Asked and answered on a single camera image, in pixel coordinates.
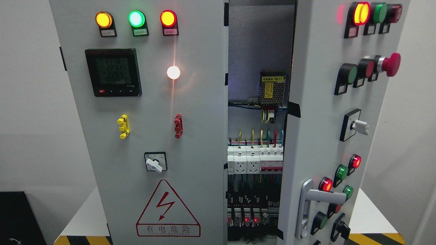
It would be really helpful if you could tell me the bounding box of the red indicator lamp left door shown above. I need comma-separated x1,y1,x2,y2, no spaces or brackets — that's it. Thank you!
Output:
159,10,179,36

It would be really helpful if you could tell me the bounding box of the red terminal connector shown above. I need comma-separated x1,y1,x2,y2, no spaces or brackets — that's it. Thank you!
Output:
173,114,183,138

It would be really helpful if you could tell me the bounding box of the red electric hazard warning sticker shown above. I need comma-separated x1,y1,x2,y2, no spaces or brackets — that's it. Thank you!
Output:
136,179,201,237

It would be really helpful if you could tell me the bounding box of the white rotary selector switch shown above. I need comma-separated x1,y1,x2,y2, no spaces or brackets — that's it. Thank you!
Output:
144,151,168,173

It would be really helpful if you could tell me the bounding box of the metal mesh power supply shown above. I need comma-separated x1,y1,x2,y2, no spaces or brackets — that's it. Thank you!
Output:
259,71,286,105

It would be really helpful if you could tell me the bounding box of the white rotary switch right door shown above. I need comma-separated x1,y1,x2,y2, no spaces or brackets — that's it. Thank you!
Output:
340,109,369,142

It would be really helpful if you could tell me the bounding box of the white socket breaker row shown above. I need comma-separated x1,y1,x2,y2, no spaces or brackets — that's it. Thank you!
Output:
227,144,283,175

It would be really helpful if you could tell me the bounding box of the white glowing indicator lamp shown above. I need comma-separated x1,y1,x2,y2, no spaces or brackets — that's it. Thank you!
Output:
167,66,181,80

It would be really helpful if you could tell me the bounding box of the black digital power meter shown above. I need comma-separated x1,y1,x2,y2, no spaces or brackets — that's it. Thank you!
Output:
85,48,142,97

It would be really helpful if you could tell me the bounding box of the yellow indicator lamp left door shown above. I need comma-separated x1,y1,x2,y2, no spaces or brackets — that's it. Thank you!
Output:
95,11,117,37

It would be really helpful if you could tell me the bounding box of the silver door lever handle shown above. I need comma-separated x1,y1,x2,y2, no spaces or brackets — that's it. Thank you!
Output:
295,179,347,240

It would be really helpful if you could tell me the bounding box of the yellow terminal connector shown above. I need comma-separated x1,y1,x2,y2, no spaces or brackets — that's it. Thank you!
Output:
117,114,130,140

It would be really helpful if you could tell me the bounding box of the grey cabinet door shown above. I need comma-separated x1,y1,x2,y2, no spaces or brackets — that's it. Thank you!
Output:
50,0,228,245
277,0,410,245

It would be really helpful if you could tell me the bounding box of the green indicator lamp left door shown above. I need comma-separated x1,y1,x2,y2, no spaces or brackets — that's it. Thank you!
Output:
128,10,149,37

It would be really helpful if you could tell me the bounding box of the grey cabinet body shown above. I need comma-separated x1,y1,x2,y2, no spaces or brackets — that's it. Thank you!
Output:
224,0,296,245

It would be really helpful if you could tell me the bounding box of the black box at left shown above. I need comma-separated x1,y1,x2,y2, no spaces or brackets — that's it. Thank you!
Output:
0,191,46,245

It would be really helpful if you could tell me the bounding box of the red emergency stop button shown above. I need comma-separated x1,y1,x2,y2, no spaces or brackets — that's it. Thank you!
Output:
365,53,401,82

